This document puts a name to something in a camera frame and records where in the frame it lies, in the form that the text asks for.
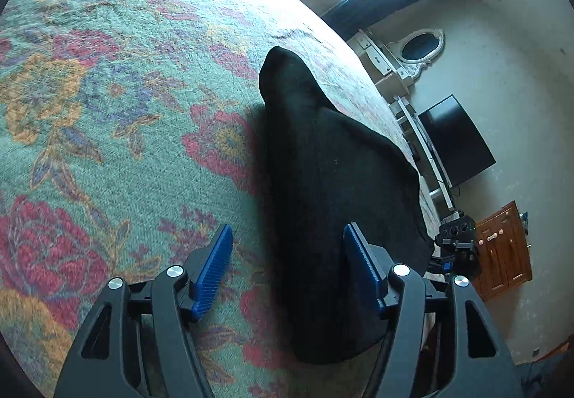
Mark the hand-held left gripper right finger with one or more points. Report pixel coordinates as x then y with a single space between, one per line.
363 268

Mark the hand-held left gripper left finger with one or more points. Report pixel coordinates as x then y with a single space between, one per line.
215 272

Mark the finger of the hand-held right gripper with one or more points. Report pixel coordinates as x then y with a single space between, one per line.
445 266

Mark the black pants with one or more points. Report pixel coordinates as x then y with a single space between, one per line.
332 182

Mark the brown wooden cabinet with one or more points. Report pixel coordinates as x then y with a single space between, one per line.
504 250

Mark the black television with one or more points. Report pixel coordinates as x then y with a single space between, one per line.
457 142

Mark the white television stand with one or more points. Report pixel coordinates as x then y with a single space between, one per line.
426 146

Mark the white dressing table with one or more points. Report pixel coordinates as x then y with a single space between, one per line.
381 61

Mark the white oval mirror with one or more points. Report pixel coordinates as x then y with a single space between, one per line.
419 47

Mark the floral bed blanket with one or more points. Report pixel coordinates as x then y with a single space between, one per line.
112 111

